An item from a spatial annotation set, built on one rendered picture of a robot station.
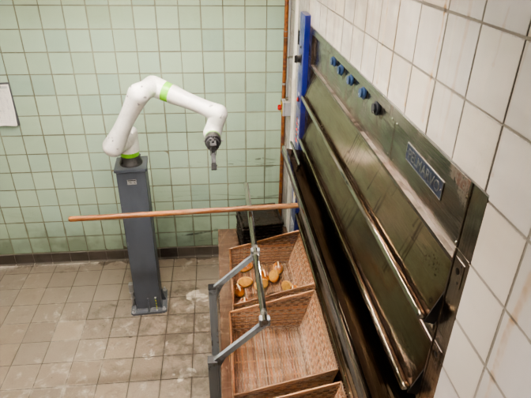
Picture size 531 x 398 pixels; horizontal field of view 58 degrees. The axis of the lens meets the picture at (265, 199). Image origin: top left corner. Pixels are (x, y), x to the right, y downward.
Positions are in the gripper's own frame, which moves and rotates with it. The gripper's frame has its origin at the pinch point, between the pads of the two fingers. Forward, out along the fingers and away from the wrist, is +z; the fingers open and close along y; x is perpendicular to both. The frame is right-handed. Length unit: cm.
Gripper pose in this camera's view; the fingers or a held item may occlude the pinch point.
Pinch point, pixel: (213, 157)
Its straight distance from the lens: 259.5
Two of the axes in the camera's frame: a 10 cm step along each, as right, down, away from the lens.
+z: 1.1, 4.9, -8.7
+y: -0.1, 8.7, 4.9
